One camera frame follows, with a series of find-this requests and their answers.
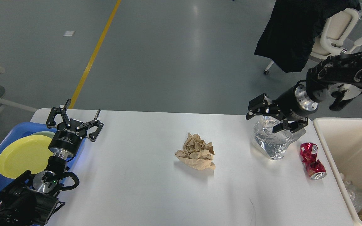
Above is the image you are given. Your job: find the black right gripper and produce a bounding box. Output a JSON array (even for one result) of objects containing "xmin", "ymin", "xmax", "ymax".
[{"xmin": 246, "ymin": 84, "xmax": 318, "ymax": 133}]

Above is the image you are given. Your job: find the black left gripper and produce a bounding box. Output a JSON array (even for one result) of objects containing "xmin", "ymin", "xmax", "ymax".
[{"xmin": 46, "ymin": 99, "xmax": 104, "ymax": 157}]

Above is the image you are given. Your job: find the clear plastic wrap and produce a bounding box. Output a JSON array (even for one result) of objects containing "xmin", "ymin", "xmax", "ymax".
[{"xmin": 251, "ymin": 116, "xmax": 306, "ymax": 160}]

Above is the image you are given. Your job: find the yellow plastic plate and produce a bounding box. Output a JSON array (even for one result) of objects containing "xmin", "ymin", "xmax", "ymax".
[{"xmin": 0, "ymin": 135, "xmax": 53, "ymax": 179}]

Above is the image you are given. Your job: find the crushed red can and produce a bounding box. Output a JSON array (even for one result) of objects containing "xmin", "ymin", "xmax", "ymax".
[{"xmin": 300, "ymin": 143, "xmax": 327, "ymax": 180}]

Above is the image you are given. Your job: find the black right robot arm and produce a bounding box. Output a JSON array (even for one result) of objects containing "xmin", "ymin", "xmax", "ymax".
[{"xmin": 246, "ymin": 51, "xmax": 362, "ymax": 133}]

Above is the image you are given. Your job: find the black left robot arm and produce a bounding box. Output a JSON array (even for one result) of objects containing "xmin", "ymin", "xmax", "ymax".
[{"xmin": 0, "ymin": 99, "xmax": 104, "ymax": 226}]

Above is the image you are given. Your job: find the black jacket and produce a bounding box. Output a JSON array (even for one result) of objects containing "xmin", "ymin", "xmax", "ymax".
[{"xmin": 254, "ymin": 0, "xmax": 360, "ymax": 73}]

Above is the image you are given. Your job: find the cream plastic bin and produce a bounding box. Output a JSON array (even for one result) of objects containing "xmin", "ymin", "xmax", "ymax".
[{"xmin": 313, "ymin": 118, "xmax": 362, "ymax": 226}]

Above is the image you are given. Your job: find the white office chair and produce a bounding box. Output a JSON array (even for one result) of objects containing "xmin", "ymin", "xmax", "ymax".
[{"xmin": 263, "ymin": 8, "xmax": 360, "ymax": 74}]

